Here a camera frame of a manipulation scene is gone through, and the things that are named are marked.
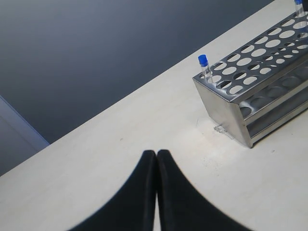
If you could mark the blue-capped test tube one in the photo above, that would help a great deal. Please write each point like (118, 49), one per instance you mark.
(299, 9)

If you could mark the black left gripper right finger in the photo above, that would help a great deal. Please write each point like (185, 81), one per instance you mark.
(181, 206)

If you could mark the stainless steel test tube rack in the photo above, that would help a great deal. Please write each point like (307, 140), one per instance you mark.
(261, 85)

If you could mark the blue-capped tube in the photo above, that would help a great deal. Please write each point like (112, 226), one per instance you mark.
(206, 72)

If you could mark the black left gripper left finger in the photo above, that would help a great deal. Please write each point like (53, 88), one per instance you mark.
(132, 208)

